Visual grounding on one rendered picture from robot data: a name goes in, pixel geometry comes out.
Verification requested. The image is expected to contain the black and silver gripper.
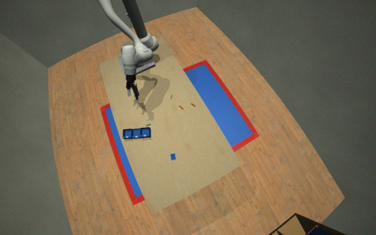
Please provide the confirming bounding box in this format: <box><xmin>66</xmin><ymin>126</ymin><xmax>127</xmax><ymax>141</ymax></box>
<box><xmin>126</xmin><ymin>75</ymin><xmax>139</xmax><ymax>103</ymax></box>

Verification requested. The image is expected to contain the blue three-compartment bin rack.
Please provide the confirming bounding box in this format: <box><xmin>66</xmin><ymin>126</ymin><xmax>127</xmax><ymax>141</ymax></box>
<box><xmin>123</xmin><ymin>127</ymin><xmax>151</xmax><ymax>139</ymax></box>

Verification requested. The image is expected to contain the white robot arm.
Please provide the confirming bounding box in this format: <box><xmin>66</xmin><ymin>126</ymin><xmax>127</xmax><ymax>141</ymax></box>
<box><xmin>97</xmin><ymin>0</ymin><xmax>159</xmax><ymax>75</ymax></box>

